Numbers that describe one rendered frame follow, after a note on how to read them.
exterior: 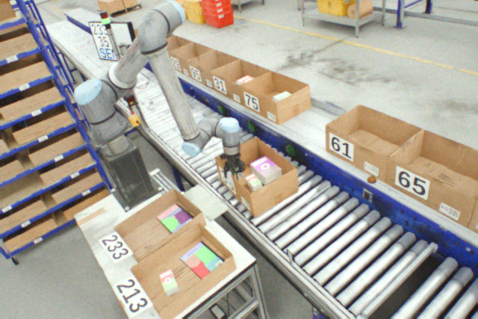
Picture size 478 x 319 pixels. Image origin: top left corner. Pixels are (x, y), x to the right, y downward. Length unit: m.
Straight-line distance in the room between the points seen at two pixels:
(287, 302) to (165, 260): 0.95
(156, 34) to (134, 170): 0.90
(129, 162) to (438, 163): 1.62
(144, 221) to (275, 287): 1.00
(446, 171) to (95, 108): 1.75
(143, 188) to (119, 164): 0.23
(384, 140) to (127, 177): 1.45
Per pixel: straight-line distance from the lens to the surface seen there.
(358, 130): 2.15
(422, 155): 1.99
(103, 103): 1.88
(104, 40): 2.92
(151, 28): 1.43
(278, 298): 2.44
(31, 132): 2.92
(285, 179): 1.82
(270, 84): 2.62
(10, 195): 3.25
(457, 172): 1.94
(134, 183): 2.10
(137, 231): 1.98
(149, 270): 1.77
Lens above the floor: 2.10
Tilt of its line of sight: 34 degrees down
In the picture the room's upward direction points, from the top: 11 degrees counter-clockwise
